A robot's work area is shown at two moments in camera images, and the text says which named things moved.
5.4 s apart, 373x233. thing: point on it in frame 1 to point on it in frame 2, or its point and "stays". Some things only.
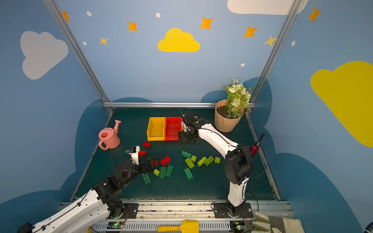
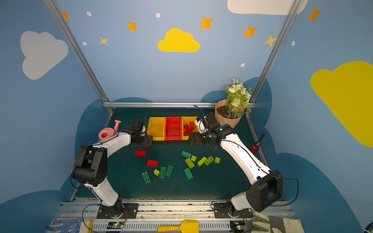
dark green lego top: [186, 154] stays
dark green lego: [146, 178] stays
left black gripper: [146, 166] to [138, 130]
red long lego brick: [156, 162] stays
